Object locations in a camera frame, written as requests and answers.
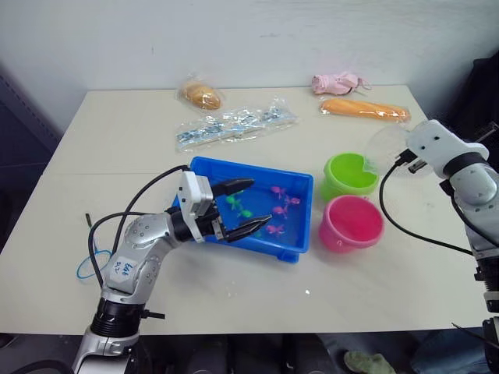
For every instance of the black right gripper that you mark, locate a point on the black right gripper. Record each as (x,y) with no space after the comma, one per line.
(415,168)

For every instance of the pink plastic bucket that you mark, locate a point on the pink plastic bucket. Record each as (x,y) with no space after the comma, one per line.
(351,226)

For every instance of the round bread in bag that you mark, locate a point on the round bread in bag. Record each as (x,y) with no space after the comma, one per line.
(202,96)

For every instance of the pale green shoe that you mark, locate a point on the pale green shoe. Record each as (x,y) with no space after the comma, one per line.
(368,362)

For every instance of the blue plastic tub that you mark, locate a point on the blue plastic tub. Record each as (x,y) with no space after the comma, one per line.
(286,237)

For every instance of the long bread in bag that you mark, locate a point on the long bread in bag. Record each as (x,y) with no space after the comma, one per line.
(364,109)

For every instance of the clear plastic cup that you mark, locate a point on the clear plastic cup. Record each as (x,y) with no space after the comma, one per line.
(384,146)

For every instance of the green toy fish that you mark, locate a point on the green toy fish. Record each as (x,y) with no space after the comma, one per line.
(233,202)
(245,214)

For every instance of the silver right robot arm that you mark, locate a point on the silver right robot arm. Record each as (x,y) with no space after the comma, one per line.
(473,187)

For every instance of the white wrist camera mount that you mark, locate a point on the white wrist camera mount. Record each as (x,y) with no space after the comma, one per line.
(436,142)
(190,195)

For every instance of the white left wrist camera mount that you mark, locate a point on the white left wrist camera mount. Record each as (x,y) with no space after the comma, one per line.
(190,195)

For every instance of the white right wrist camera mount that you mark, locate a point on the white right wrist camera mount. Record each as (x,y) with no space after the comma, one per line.
(436,142)

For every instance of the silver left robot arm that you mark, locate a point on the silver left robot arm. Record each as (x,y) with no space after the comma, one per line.
(134,249)

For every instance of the pink toy fish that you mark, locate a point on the pink toy fish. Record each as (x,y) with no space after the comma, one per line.
(274,230)
(280,211)
(293,201)
(277,191)

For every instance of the green plastic bucket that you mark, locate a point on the green plastic bucket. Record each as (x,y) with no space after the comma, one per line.
(351,177)

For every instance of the clear plastic packet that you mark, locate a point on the clear plastic packet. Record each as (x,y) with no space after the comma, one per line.
(278,113)
(243,121)
(197,134)

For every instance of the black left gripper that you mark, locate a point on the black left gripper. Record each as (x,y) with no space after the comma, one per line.
(212,228)

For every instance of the blue denim cloth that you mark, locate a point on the blue denim cloth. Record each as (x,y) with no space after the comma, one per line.
(444,352)

